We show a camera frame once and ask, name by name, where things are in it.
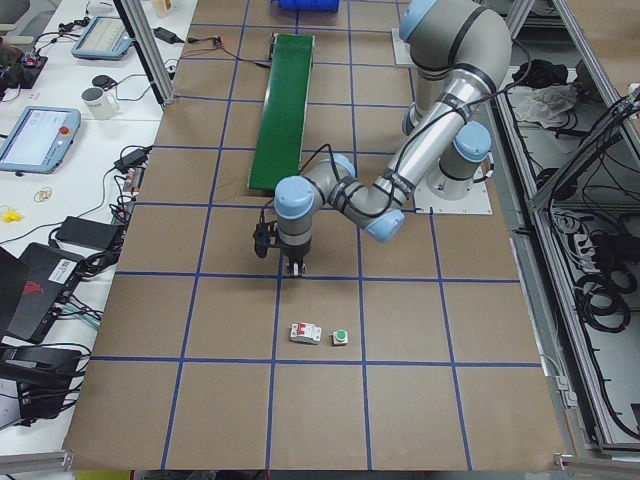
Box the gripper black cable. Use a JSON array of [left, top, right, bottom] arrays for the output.
[[259, 143, 351, 226]]

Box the aluminium frame post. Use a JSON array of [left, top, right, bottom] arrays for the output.
[[114, 0, 175, 107]]

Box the small controller board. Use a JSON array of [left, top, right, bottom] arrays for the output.
[[211, 35, 224, 49]]

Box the red conveyor power wire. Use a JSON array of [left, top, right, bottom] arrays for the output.
[[187, 35, 271, 69]]

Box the white mug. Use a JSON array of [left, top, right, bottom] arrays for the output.
[[81, 87, 119, 120]]

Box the black power adapter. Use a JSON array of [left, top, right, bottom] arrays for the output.
[[54, 216, 124, 251]]

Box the near teach pendant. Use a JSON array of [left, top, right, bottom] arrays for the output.
[[1, 106, 81, 174]]

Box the blue plastic bin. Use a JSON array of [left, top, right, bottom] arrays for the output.
[[276, 0, 340, 13]]

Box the far teach pendant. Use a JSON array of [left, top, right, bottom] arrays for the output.
[[71, 16, 133, 61]]

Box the black laptop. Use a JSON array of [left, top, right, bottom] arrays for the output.
[[1, 242, 86, 344]]

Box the green push button switch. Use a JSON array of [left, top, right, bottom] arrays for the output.
[[331, 329, 349, 346]]

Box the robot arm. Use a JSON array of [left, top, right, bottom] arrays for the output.
[[253, 1, 512, 276]]

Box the green conveyor belt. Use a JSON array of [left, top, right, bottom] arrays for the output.
[[248, 34, 315, 192]]

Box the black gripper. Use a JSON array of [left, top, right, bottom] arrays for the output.
[[253, 222, 311, 276]]

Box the white circuit breaker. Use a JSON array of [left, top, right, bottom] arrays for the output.
[[289, 322, 322, 345]]

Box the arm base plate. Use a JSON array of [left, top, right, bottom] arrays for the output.
[[413, 167, 493, 215], [391, 28, 414, 68]]

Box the teach pendant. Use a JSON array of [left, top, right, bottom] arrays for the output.
[[71, 16, 133, 61], [1, 106, 81, 174]]

